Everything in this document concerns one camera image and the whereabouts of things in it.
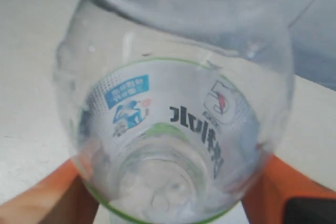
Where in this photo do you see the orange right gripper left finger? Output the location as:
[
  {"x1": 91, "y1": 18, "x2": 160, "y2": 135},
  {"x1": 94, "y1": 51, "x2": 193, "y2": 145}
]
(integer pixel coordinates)
[{"x1": 1, "y1": 159, "x2": 99, "y2": 224}]

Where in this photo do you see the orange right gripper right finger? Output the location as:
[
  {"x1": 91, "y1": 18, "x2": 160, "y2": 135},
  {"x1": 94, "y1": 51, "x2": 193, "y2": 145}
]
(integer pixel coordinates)
[{"x1": 242, "y1": 156, "x2": 335, "y2": 223}]

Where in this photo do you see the clear plastic water bottle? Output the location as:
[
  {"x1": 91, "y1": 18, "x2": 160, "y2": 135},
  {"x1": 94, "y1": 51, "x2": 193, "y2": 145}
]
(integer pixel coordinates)
[{"x1": 54, "y1": 0, "x2": 294, "y2": 223}]

